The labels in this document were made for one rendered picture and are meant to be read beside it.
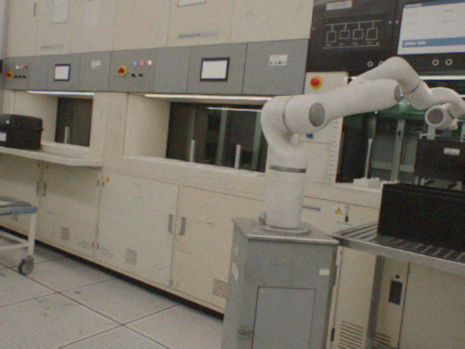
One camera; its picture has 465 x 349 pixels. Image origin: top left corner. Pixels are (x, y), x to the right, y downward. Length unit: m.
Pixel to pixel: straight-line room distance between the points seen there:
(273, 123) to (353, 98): 0.30
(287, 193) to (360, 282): 0.85
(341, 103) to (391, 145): 1.48
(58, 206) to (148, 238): 1.01
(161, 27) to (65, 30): 1.05
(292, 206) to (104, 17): 2.34
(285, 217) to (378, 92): 0.55
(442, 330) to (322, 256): 0.84
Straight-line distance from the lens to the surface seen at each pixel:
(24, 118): 3.68
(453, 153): 2.15
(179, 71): 2.64
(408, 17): 2.05
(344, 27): 2.13
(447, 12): 2.02
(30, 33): 4.10
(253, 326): 1.32
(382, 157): 2.90
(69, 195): 3.44
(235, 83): 2.36
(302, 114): 1.26
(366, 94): 1.53
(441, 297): 1.98
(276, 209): 1.32
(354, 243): 1.36
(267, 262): 1.26
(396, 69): 1.70
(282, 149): 1.32
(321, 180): 2.07
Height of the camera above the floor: 1.01
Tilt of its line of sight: 4 degrees down
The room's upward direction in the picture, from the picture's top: 6 degrees clockwise
